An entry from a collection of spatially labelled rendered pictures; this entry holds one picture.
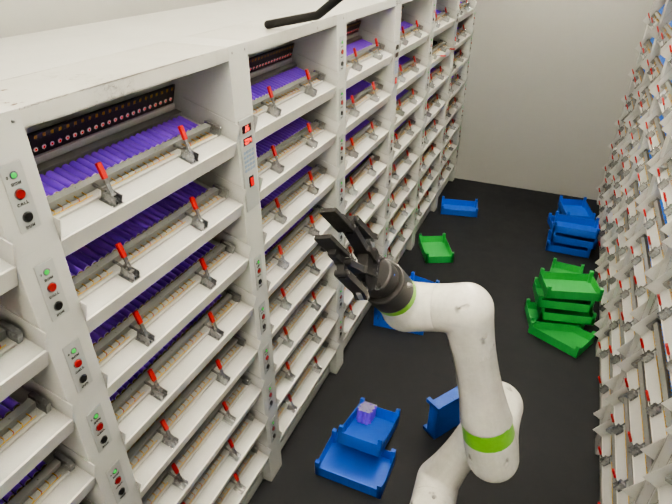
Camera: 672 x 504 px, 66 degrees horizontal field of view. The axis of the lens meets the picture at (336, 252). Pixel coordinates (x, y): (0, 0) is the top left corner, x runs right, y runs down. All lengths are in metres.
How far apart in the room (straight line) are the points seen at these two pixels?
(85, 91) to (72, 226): 0.26
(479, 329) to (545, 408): 1.84
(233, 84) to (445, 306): 0.82
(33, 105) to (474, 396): 1.00
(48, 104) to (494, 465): 1.16
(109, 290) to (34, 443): 0.33
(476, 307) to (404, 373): 1.86
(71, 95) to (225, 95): 0.51
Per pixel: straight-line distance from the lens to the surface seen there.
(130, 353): 1.38
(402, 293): 1.00
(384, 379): 2.84
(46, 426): 1.28
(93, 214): 1.17
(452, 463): 1.64
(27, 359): 1.15
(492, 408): 1.21
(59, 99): 1.07
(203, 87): 1.52
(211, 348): 1.64
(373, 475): 2.45
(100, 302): 1.24
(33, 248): 1.07
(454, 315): 1.05
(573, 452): 2.74
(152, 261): 1.34
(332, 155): 2.19
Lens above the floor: 1.99
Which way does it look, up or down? 31 degrees down
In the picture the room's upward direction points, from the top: straight up
